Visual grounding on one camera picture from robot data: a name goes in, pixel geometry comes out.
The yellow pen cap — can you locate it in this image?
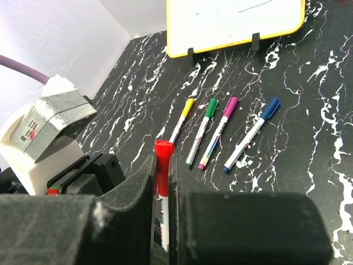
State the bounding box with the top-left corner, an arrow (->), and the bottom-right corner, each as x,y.
181,98 -> 194,118

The white pen red tip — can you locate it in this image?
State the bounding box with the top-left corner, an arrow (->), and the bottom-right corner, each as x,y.
158,195 -> 169,252

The red pen cap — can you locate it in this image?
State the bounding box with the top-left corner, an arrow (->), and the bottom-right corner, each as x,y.
154,140 -> 174,197

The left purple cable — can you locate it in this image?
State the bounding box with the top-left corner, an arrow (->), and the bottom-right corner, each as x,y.
0,54 -> 50,84

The purple pen cap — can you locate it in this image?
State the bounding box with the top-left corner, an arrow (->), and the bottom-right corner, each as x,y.
223,97 -> 239,118

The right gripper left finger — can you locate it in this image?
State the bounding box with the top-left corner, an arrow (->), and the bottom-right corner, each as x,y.
1,155 -> 156,264

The small whiteboard with wooden frame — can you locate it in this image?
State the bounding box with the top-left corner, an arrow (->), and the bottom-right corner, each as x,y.
167,0 -> 306,58

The blue pen cap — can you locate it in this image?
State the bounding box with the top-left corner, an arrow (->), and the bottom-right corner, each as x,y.
260,97 -> 280,121

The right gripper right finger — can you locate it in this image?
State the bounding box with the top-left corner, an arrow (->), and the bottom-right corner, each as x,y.
169,155 -> 333,264

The white pen purple tip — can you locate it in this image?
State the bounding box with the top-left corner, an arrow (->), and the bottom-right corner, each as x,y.
198,116 -> 229,171

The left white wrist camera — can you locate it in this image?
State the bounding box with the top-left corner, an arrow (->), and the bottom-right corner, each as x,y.
1,75 -> 97,195

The green pen cap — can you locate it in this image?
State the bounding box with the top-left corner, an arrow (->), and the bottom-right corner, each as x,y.
205,98 -> 218,119

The white pen green tip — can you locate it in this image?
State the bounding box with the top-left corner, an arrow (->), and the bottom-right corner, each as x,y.
186,116 -> 210,168

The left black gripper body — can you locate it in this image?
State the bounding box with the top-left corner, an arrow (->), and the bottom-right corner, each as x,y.
47,153 -> 126,195

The white pen blue tip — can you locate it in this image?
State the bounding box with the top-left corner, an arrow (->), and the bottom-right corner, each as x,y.
222,117 -> 266,173

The white pen yellow tip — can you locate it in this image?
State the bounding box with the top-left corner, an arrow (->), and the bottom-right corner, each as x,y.
169,115 -> 186,143

